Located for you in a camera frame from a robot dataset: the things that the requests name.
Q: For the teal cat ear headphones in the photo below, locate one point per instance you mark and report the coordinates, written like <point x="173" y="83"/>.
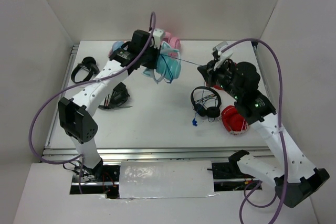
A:
<point x="168" y="66"/>

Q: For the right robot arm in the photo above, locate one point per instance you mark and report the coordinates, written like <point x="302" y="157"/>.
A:
<point x="297" y="178"/>

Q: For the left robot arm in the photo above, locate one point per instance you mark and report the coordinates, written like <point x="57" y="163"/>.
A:
<point x="76" y="114"/>

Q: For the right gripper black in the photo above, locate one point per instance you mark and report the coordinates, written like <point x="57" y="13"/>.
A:
<point x="209" y="73"/>

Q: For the black headphones far left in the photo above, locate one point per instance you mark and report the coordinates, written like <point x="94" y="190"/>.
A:
<point x="84" y="71"/>

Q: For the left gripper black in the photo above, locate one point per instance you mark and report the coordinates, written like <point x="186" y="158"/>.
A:
<point x="153" y="63"/>

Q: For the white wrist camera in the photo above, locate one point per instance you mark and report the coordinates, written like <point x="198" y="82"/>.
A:
<point x="221" y="54"/>
<point x="158" y="36"/>

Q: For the black headset with mic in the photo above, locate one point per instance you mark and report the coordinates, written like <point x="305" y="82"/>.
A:
<point x="117" y="98"/>

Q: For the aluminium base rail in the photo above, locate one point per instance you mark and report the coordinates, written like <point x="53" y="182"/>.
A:
<point x="178" y="153"/>

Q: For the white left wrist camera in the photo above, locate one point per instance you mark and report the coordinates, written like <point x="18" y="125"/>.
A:
<point x="158" y="36"/>

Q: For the red white headphones under arm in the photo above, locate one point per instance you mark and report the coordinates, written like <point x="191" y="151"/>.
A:
<point x="233" y="122"/>

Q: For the pink over-ear headphones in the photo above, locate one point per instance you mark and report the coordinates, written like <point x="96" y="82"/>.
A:
<point x="174" y="42"/>

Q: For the white foam cover panel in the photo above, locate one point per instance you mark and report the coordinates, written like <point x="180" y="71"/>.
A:
<point x="180" y="179"/>

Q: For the red black headphones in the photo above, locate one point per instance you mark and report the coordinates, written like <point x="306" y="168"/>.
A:
<point x="218" y="87"/>

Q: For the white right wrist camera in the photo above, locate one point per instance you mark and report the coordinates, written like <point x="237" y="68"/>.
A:
<point x="221" y="54"/>

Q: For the black on-ear wired headphones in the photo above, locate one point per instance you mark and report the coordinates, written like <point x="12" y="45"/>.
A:
<point x="208" y="105"/>

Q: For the pink blue cat headphones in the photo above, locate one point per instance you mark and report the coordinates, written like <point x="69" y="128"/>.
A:
<point x="116" y="45"/>

